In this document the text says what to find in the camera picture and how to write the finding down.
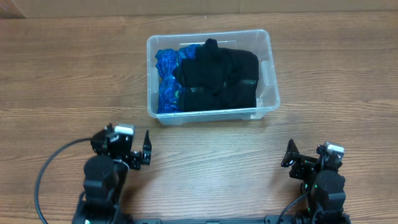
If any blue green sparkly cloth bundle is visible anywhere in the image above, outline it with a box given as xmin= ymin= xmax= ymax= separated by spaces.
xmin=155 ymin=44 xmax=200 ymax=113

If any small black cloth top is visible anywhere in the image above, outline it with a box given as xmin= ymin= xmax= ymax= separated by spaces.
xmin=174 ymin=58 xmax=232 ymax=112

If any large black cloth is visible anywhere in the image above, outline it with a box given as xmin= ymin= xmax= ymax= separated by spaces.
xmin=220 ymin=49 xmax=259 ymax=109

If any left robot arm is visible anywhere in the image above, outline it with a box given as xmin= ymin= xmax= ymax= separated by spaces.
xmin=72 ymin=124 xmax=152 ymax=224

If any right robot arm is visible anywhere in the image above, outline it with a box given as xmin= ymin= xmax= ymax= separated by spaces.
xmin=277 ymin=139 xmax=351 ymax=223

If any clear plastic storage bin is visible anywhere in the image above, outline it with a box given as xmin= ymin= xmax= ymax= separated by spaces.
xmin=146 ymin=29 xmax=280 ymax=125

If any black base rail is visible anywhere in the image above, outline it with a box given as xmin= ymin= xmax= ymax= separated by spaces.
xmin=124 ymin=214 xmax=299 ymax=224

